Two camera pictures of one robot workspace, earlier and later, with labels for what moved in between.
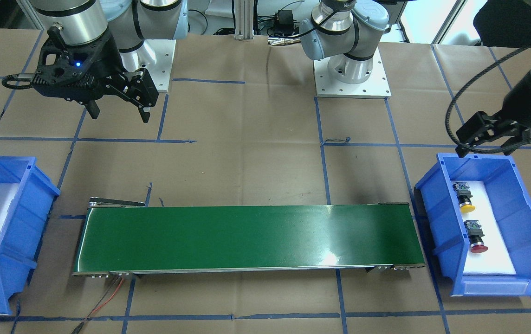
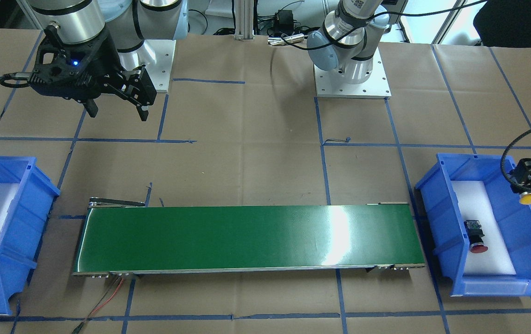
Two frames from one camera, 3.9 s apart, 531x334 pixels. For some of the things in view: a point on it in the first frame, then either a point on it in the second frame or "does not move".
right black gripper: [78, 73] does not move
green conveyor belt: [120, 237] does not move
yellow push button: [464, 197] to [528, 198]
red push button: [474, 229] does not move
